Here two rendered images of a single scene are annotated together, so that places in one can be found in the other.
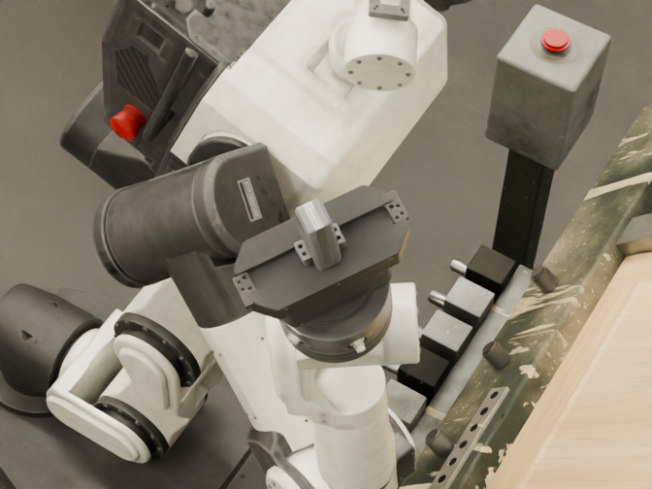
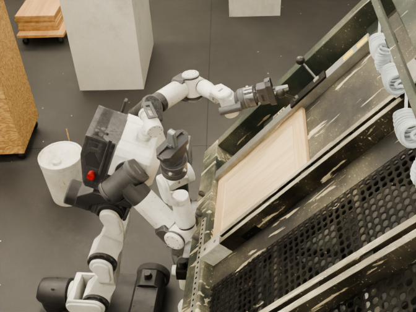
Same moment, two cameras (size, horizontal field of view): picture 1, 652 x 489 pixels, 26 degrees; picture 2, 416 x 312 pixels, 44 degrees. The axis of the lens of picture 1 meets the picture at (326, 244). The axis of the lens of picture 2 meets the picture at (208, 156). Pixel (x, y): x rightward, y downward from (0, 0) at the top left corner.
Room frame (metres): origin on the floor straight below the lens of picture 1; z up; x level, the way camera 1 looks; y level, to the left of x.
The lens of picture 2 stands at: (-0.62, 0.42, 2.56)
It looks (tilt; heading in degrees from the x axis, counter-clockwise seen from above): 40 degrees down; 335
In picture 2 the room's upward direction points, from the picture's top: 3 degrees counter-clockwise
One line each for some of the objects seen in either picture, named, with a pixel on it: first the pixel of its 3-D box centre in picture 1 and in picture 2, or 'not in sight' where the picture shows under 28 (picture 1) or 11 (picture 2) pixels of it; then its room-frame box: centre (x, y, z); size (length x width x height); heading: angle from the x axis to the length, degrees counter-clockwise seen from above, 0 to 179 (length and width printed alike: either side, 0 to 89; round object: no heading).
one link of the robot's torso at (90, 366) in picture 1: (129, 387); (90, 293); (1.14, 0.33, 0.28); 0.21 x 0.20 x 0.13; 58
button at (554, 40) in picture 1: (555, 43); not in sight; (1.32, -0.31, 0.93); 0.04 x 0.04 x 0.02
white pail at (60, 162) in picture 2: not in sight; (64, 168); (2.26, 0.19, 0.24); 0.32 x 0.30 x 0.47; 152
